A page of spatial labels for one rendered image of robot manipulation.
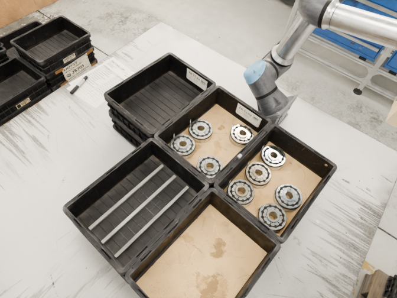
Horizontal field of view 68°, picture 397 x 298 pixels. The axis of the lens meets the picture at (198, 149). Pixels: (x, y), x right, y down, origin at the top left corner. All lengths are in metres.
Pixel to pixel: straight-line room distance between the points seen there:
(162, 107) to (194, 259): 0.67
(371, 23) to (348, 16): 0.07
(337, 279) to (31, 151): 1.37
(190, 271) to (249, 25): 2.83
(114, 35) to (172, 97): 1.86
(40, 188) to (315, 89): 2.37
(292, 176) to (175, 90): 0.66
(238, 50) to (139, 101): 1.85
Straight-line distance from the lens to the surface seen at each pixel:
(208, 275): 1.04
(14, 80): 2.33
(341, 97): 2.98
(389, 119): 1.30
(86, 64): 2.27
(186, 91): 1.42
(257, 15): 3.63
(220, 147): 1.23
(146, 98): 1.39
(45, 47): 2.33
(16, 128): 1.60
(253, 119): 1.28
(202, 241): 1.06
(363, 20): 1.07
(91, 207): 1.13
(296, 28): 1.34
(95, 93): 1.62
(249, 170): 1.17
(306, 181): 1.26
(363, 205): 1.49
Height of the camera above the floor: 1.85
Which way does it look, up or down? 57 degrees down
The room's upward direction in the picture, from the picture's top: 8 degrees clockwise
